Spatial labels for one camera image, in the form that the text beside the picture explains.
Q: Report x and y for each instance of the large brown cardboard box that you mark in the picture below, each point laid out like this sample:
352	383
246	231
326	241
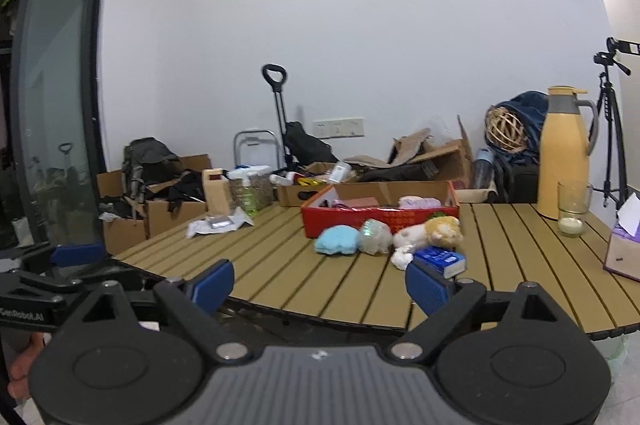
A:
120	232

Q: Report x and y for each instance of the torn cardboard piece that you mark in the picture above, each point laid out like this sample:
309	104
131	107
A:
410	145

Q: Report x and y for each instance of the clear plastic container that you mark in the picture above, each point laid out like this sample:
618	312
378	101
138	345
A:
264	192

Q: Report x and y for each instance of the person's left hand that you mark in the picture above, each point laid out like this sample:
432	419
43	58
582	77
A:
22	365

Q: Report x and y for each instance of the black clothes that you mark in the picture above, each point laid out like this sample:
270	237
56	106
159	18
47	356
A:
185	187

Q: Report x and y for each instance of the black trolley bag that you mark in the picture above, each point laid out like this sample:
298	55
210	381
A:
307	145

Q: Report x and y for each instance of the small brown cardboard box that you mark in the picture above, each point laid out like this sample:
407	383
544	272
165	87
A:
170	216

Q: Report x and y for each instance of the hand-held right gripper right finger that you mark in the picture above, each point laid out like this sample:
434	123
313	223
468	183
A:
427	287

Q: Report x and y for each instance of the grey crumpled cloth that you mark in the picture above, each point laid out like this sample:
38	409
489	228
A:
111	212

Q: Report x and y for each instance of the yellow thermos jug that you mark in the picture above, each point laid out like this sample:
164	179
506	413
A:
562	155

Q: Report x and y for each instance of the glass cup with candle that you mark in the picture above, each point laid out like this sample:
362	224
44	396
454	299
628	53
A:
574	215

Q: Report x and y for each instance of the green spray bottle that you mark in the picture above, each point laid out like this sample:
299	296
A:
249	200

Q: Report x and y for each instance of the white orange plush cat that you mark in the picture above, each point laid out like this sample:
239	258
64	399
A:
435	230

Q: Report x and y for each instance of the pink box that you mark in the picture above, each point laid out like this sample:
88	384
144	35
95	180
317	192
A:
360	202

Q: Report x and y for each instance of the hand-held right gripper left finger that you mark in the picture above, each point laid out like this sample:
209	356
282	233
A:
214	285

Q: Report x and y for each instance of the blue water bottle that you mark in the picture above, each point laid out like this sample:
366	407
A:
483	170

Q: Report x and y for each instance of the red cardboard box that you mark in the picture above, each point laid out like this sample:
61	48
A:
340	221

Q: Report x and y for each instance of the tan slatted folding table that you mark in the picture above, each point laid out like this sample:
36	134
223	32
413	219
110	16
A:
300	275

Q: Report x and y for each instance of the wicker ball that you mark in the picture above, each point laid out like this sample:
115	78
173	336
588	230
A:
507	130

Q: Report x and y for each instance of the light blue plush toy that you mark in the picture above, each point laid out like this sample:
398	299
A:
337	240

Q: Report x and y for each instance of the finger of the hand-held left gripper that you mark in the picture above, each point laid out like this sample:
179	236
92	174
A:
77	254
112	280

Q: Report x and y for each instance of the tan wooden box red label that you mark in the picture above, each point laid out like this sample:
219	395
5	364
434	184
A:
216	195

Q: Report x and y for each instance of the dark grey backpack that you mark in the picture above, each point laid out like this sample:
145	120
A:
147	160

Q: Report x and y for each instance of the open brown cardboard box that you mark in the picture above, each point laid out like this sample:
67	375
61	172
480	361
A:
450	162

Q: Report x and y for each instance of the purple tissue box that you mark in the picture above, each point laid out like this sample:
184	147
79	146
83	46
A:
625	255

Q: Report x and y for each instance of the dark blue jacket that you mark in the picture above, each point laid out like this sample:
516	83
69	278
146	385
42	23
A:
532	105

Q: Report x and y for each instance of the low cardboard tray box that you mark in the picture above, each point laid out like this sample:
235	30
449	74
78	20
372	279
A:
292	196

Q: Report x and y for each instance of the black tripod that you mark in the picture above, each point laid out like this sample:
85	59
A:
612	130

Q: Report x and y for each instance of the black framed glass door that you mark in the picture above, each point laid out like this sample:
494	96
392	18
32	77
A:
50	105

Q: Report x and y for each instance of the red yellow packets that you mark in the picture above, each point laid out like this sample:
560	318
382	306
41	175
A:
300	179

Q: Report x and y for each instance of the clear plastic packet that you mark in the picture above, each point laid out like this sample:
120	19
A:
217	222

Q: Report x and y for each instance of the white wall outlet strip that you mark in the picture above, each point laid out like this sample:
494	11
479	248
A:
339	128

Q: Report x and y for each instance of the blue small box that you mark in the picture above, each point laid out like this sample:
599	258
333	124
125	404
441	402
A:
440	261

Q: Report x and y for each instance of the white green plush ball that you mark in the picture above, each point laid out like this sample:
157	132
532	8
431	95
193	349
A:
375	237

